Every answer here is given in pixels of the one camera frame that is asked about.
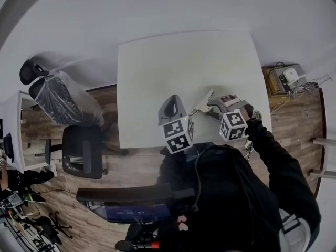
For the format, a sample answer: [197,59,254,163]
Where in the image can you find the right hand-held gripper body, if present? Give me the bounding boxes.
[218,109,249,142]

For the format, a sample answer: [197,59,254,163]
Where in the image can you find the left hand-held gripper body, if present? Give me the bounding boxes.
[158,113,196,155]

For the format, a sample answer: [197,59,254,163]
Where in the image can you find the person's left forearm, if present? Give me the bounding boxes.
[156,145,190,186]

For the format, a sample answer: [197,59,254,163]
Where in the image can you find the person's right forearm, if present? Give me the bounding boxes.
[245,118,292,184]

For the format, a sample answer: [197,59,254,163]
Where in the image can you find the cardboard boxes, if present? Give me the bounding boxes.
[262,65,289,98]

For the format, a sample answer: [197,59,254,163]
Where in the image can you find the white router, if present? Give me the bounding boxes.
[282,67,300,85]

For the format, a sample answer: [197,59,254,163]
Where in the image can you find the person's torso in black jacket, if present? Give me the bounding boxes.
[157,142,322,252]

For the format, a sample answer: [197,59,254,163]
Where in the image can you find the grey electronic device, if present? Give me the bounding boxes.
[272,64,308,93]

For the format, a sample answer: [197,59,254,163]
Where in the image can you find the black chest-mounted monitor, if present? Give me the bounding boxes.
[76,183,174,224]

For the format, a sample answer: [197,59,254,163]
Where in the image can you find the plastic-wrapped black office chair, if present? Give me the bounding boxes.
[19,57,106,128]

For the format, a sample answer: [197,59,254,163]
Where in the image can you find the white office desk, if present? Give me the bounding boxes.
[0,89,57,174]

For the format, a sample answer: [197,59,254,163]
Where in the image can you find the black swivel chair base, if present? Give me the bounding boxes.
[38,211,74,240]

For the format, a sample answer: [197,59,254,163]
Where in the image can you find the tangle of white cables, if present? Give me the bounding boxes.
[270,73,332,116]

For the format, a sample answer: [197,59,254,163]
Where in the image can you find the grey backpack strap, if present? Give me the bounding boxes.
[278,208,322,252]

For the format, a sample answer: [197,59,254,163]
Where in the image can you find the black head-mounted camera rig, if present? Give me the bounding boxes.
[114,214,201,252]

